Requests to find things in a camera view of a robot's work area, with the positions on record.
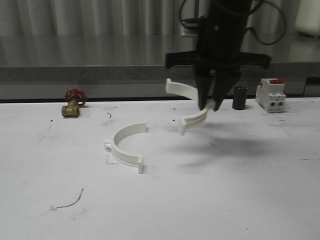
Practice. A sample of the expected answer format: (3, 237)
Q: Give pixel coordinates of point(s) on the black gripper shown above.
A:
(220, 35)

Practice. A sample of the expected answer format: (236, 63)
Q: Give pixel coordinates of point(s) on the white half-ring clamp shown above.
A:
(193, 120)
(123, 155)

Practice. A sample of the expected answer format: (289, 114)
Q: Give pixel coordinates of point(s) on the dark brown cylindrical capacitor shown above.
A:
(239, 98)

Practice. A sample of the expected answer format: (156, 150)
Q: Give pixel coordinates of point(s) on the brass valve red handwheel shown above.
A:
(75, 99)

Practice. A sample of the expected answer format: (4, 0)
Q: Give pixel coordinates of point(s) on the grey stone countertop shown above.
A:
(122, 67)

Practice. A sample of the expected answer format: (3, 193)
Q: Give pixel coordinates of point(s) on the white circuit breaker red switch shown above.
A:
(270, 95)

